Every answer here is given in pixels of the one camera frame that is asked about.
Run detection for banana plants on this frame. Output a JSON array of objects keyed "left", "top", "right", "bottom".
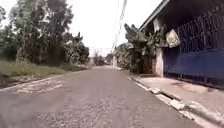
[{"left": 113, "top": 23, "right": 166, "bottom": 75}]

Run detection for building with blue gate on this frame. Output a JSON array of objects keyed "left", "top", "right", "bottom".
[{"left": 139, "top": 0, "right": 224, "bottom": 90}]

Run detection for broken concrete kerb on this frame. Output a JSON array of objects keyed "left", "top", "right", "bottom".
[{"left": 126, "top": 75, "right": 224, "bottom": 128}]

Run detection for overhead wires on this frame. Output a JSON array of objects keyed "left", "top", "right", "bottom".
[{"left": 110, "top": 0, "right": 129, "bottom": 52}]

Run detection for grey asphalt road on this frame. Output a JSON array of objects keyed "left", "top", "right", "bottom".
[{"left": 0, "top": 65, "right": 205, "bottom": 128}]

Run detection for grass bank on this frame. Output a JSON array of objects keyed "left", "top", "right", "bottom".
[{"left": 0, "top": 59, "right": 88, "bottom": 88}]

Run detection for stand of tall trees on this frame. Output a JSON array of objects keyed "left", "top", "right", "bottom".
[{"left": 0, "top": 0, "right": 90, "bottom": 66}]

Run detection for concrete pavement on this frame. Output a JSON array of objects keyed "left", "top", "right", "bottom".
[{"left": 132, "top": 75, "right": 224, "bottom": 125}]

